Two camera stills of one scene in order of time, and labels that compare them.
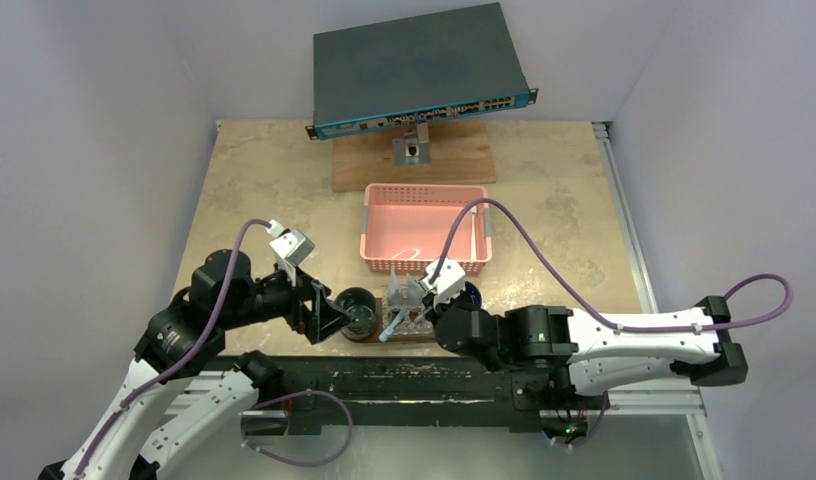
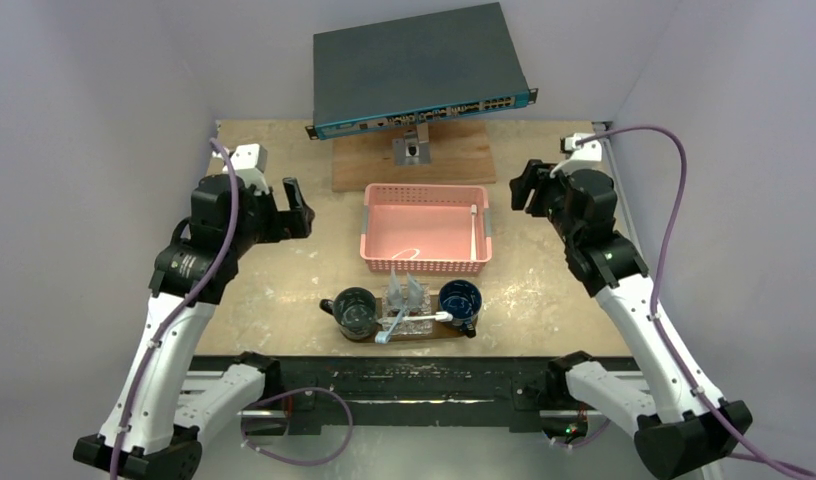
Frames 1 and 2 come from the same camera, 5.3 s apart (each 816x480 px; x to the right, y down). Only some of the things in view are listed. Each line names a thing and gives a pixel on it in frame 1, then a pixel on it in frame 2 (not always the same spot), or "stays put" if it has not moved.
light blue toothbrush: (389, 330) stays put
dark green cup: (359, 303) stays put
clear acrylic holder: (408, 297) stays put
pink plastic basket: (408, 227) stays put
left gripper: (324, 318) -> (295, 220)
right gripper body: (432, 315) -> (540, 192)
